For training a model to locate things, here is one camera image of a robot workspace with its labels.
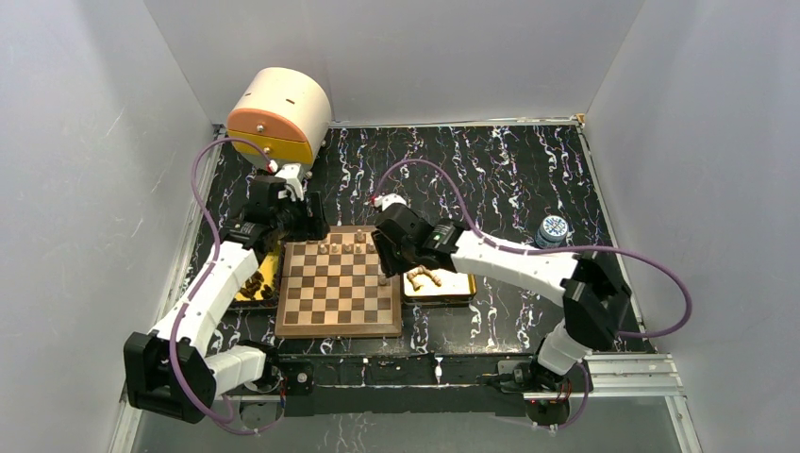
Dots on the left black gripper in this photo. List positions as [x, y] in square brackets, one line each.
[313, 227]

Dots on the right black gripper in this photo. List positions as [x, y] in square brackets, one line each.
[390, 265]

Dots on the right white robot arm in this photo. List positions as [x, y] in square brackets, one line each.
[593, 298]

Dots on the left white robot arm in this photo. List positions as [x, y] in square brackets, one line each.
[168, 370]

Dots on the gold tin with light pieces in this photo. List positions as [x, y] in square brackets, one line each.
[456, 288]

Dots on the gold tin with dark pieces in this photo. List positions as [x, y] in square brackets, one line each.
[261, 290]

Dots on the wooden chessboard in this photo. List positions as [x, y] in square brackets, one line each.
[323, 296]

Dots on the round cream drawer box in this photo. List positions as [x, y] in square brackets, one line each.
[283, 114]

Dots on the small blue white jar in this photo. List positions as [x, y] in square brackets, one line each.
[551, 233]

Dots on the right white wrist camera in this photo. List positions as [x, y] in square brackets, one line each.
[384, 201]

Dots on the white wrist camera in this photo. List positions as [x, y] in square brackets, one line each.
[384, 201]
[289, 177]

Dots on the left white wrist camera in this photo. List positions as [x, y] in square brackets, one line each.
[289, 177]

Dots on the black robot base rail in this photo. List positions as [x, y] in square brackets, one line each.
[420, 383]

